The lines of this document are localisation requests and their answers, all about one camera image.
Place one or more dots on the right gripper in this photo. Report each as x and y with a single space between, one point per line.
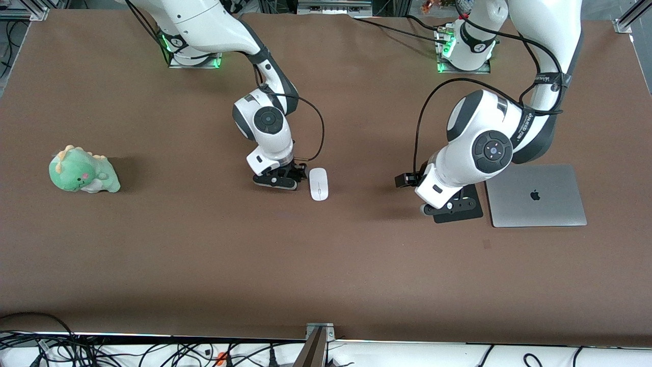
296 167

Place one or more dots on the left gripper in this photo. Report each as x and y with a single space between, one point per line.
413 179

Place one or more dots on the white computer mouse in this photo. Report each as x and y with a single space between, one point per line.
319 186

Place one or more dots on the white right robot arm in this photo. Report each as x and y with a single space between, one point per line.
204 25

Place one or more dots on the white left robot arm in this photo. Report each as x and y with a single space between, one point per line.
555 35

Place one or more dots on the black mouse pad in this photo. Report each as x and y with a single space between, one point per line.
469 217

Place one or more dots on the silver closed laptop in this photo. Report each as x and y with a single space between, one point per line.
535 206

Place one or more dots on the grey metal box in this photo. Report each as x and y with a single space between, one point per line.
331 6

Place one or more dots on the green plush dinosaur toy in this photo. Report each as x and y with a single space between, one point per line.
76 173

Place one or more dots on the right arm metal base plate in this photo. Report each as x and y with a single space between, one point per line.
216 63

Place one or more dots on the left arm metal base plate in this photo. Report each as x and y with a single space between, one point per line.
481 69

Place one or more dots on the metal pole with bracket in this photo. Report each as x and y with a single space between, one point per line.
316 351

